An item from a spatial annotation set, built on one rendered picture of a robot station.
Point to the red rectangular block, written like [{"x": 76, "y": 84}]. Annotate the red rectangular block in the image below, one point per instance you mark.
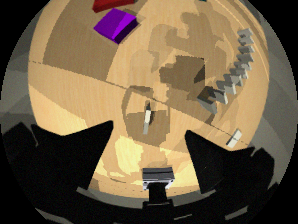
[{"x": 101, "y": 5}]

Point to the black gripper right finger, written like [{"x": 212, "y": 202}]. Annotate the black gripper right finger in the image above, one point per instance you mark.
[{"x": 211, "y": 162}]

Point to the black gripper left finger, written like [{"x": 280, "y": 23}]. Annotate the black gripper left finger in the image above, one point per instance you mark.
[{"x": 78, "y": 152}]

